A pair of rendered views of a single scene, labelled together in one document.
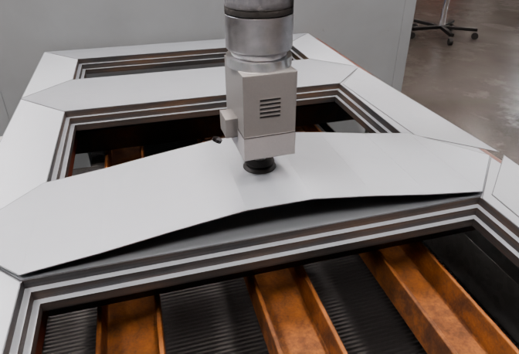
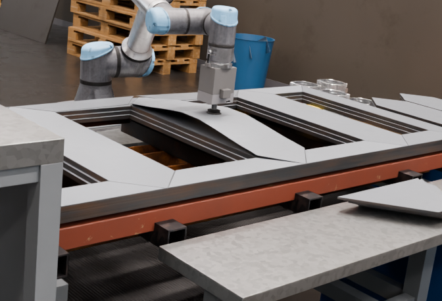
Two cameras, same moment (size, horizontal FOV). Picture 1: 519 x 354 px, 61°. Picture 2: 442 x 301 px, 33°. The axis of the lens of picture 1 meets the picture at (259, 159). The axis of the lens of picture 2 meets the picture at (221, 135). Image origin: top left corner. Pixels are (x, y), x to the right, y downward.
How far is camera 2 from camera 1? 2.38 m
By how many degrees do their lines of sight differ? 105
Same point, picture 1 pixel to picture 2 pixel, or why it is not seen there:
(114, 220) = (267, 135)
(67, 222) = (275, 144)
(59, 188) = (258, 150)
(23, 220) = (282, 153)
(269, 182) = (224, 112)
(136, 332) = not seen: hidden behind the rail
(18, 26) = (24, 193)
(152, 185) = (242, 130)
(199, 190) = (239, 121)
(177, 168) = (227, 125)
